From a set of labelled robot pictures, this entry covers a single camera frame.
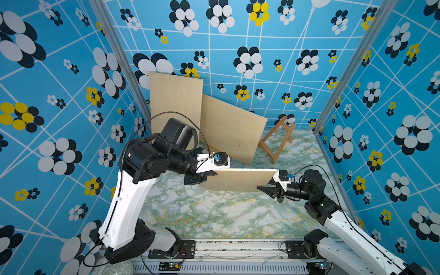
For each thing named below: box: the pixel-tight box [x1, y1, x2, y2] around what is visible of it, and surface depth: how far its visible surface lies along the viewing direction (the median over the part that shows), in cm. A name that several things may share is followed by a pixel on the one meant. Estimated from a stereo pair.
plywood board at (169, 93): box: [149, 71, 204, 146], surface depth 88 cm
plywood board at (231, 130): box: [202, 93, 268, 167], surface depth 93 cm
